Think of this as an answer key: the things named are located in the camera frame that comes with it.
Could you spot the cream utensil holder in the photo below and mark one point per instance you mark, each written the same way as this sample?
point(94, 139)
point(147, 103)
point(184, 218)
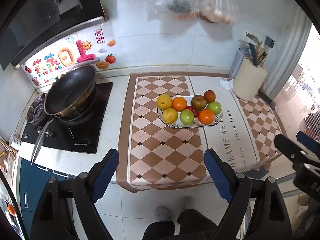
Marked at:
point(248, 80)

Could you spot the yellow lemon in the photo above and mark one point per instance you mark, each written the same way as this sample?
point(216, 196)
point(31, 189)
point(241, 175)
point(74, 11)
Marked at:
point(164, 101)
point(170, 115)

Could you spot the clear bag with eggs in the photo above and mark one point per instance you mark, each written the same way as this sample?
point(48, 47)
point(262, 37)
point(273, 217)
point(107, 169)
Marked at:
point(219, 11)

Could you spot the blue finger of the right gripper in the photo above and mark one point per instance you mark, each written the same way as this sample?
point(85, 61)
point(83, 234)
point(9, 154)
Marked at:
point(288, 148)
point(308, 142)

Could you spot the black range hood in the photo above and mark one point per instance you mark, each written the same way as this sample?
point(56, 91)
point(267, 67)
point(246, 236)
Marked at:
point(28, 26)

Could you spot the green apple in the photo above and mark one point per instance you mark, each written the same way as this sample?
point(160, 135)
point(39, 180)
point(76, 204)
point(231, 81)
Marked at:
point(215, 107)
point(187, 117)

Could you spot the black plug adapter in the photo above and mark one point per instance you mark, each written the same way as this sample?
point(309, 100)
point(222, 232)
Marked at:
point(269, 42)

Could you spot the checkered table mat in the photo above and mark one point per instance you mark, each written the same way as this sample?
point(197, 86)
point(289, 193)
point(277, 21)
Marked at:
point(154, 155)

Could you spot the colourful wall sticker decoration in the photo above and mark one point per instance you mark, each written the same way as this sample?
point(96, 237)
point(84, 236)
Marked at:
point(88, 46)

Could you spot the black induction cooktop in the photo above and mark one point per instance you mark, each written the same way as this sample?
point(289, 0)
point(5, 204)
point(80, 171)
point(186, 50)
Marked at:
point(77, 133)

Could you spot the yellow lemon back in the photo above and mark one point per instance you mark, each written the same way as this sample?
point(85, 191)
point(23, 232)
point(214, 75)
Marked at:
point(164, 101)

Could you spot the orange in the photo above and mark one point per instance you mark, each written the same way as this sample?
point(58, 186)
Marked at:
point(179, 104)
point(206, 116)

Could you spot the green apple back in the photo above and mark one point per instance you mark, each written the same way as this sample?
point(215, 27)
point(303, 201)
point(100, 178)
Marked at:
point(215, 107)

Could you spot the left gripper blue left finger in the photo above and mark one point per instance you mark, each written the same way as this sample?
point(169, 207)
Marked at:
point(102, 173)

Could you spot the white crumpled tissue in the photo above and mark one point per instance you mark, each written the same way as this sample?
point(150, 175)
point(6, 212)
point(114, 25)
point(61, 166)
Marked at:
point(226, 84)

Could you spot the brown russet apple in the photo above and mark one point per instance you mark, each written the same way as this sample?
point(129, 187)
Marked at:
point(198, 102)

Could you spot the black smartphone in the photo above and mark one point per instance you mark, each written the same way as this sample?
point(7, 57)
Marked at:
point(266, 99)

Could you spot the grey spray can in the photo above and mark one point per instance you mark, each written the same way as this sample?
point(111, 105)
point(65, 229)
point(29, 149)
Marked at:
point(242, 53)

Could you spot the small red fruit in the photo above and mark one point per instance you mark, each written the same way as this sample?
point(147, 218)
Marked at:
point(190, 108)
point(196, 113)

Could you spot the green apple front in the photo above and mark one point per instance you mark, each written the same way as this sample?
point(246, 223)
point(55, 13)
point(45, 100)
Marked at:
point(187, 117)

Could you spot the small red fruit back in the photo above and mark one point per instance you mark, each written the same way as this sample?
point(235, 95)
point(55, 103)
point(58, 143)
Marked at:
point(190, 108)

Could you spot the black frying pan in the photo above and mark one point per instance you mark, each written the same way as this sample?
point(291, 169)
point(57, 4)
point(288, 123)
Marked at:
point(65, 97)

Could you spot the small red fruit front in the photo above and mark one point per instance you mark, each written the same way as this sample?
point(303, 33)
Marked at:
point(196, 113)

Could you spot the floral oval ceramic plate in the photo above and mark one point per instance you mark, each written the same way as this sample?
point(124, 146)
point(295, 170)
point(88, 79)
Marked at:
point(196, 124)

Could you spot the white wall socket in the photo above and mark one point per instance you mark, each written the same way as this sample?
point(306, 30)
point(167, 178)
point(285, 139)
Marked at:
point(249, 36)

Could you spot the yellow lemon front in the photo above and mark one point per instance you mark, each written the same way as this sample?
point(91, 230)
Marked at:
point(170, 115)

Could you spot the dark red-orange fruit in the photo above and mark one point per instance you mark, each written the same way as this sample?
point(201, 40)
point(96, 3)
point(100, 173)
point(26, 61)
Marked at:
point(210, 96)

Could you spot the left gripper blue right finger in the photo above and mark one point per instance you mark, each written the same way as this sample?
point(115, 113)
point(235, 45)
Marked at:
point(221, 173)

